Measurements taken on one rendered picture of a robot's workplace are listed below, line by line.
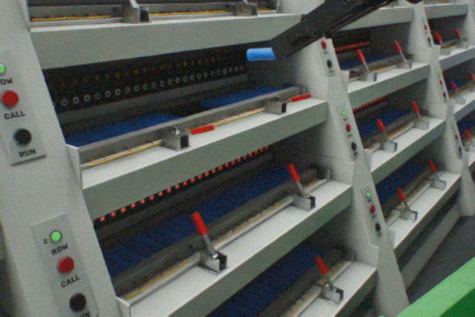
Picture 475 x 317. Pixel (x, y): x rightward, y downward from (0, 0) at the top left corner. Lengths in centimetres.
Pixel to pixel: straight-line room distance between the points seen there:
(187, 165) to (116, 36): 21
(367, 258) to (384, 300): 10
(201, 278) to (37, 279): 25
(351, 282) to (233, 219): 33
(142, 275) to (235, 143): 25
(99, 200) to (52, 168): 7
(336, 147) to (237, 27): 36
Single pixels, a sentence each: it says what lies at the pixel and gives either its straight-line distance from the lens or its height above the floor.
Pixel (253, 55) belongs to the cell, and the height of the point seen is 63.
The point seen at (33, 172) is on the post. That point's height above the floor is 56.
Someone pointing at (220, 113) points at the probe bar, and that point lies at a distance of 81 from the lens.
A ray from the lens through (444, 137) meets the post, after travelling 169.
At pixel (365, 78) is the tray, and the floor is 54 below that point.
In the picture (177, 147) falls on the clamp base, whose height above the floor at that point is 53.
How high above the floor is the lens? 56
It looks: 3 degrees down
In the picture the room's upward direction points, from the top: 17 degrees counter-clockwise
